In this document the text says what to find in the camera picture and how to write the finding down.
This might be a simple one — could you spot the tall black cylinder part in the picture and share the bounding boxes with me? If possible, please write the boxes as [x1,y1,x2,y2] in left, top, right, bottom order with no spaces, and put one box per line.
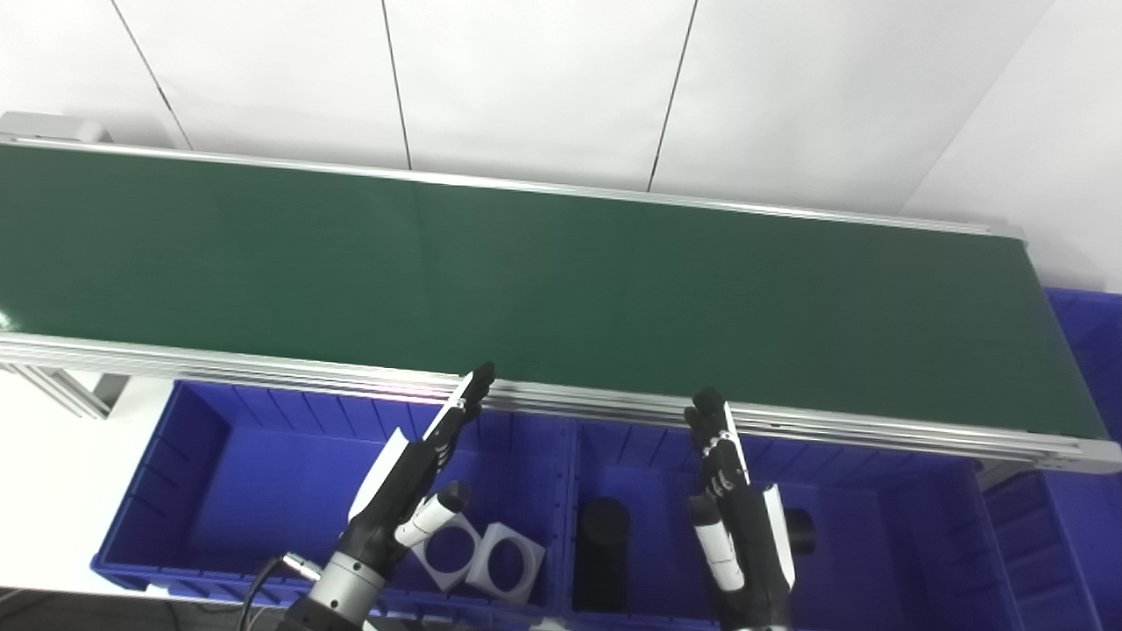
[574,498,632,612]

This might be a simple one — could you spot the short black cylinder part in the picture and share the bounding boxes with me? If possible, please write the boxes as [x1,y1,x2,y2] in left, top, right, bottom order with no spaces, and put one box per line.
[783,508,818,555]

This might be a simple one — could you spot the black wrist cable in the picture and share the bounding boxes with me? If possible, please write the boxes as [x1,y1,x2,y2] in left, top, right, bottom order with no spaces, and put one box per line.
[238,552,323,631]

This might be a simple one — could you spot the green conveyor belt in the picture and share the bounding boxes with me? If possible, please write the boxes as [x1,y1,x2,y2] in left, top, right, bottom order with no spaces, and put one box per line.
[0,145,1107,439]
[0,131,1122,474]

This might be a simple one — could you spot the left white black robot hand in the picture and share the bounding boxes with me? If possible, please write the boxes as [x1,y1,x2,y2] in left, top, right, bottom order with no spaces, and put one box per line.
[337,361,496,579]

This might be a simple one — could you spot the blue bin beyond conveyor end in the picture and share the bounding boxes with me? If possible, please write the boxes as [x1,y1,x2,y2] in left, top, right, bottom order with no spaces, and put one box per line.
[982,287,1122,631]

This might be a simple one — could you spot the aluminium conveyor leg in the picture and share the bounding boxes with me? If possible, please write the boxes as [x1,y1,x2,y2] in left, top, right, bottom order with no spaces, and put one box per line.
[0,364,131,420]

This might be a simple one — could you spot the large blue bin, black cylinders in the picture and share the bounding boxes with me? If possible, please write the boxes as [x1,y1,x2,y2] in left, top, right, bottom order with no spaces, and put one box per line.
[561,421,1026,631]

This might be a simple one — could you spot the white square part with hole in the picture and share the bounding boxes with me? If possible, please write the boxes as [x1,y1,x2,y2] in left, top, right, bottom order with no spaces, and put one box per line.
[410,513,481,592]
[465,523,546,606]

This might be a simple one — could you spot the grey conveyor end housing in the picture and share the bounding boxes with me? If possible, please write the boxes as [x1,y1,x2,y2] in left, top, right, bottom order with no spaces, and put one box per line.
[0,111,110,143]

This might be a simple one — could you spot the large blue bin, white parts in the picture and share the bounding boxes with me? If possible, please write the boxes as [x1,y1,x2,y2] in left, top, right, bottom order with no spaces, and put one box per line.
[90,379,579,619]

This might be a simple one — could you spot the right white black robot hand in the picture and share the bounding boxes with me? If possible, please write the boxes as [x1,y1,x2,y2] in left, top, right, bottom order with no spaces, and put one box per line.
[684,387,799,630]

